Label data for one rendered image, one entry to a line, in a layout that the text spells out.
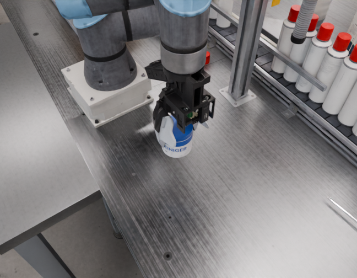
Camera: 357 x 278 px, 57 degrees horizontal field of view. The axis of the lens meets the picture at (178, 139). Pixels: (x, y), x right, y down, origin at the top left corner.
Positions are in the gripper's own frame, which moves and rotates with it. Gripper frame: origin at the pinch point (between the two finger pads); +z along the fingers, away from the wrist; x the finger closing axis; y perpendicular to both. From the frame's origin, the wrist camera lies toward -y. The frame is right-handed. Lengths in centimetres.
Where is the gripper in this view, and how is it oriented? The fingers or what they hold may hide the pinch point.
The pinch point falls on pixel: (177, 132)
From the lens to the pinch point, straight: 71.5
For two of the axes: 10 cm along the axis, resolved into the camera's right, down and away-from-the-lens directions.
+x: 8.1, -4.5, 3.7
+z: 0.0, 6.4, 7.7
